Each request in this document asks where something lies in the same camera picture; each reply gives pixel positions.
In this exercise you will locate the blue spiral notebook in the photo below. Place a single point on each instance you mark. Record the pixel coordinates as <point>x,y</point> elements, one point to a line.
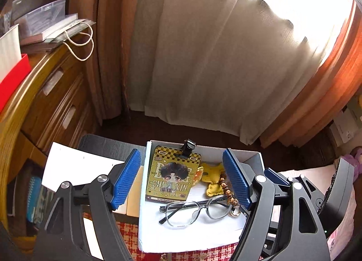
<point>32,198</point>

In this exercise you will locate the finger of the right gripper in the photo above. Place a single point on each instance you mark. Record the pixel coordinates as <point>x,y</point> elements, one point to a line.
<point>283,182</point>

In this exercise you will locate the yellow plush dog keychain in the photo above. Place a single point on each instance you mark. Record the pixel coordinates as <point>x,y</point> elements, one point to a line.
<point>211,175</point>

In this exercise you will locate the wooden headboard shelf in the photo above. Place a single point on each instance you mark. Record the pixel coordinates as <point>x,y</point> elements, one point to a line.
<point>52,104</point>

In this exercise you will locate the orange brown curtain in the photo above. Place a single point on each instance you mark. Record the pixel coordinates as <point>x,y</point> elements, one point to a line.
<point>107,67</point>

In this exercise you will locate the grey frame eyeglasses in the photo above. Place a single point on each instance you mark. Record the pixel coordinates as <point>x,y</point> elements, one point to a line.
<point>183,214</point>

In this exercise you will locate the white drawer organizer left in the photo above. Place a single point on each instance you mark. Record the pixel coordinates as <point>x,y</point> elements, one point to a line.
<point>77,167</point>

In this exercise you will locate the floral bedsheet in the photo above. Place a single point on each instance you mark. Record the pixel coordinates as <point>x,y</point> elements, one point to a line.
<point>342,235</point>

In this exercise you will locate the white corrugated box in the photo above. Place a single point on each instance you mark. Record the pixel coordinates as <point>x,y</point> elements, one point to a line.
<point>10,53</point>

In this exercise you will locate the stack of books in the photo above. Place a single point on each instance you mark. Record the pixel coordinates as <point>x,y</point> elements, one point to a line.
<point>43,28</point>

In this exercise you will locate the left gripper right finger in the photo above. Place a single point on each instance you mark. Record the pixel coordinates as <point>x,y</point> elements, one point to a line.
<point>250,190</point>

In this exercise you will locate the red flat box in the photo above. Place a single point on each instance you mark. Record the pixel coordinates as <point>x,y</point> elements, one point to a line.
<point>13,79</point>

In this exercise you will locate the purple plush toy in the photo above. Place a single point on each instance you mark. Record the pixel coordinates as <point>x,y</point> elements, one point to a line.
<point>354,158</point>

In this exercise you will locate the red white houndstooth cloth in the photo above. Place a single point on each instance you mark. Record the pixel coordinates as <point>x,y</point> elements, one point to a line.
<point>129,232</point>

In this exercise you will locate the yellow drawer organizer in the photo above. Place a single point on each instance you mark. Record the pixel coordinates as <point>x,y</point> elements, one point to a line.
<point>134,196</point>

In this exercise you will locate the pink striped pillow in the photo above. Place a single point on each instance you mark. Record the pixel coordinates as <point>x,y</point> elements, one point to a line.
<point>316,175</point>

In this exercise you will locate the white sheer curtain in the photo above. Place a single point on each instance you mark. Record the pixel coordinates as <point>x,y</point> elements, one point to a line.
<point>255,69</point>

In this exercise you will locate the yellow anime card badge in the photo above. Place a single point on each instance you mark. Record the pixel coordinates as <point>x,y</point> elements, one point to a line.
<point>172,172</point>

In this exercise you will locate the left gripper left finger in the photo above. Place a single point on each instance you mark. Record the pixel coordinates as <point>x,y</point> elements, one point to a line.
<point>62,232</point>

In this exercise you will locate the cardboard boxes by wall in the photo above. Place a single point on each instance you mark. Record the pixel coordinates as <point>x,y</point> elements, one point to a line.
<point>347,123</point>

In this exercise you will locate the white orange mushroom figurine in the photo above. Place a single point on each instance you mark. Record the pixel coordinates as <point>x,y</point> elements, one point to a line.
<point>198,175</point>

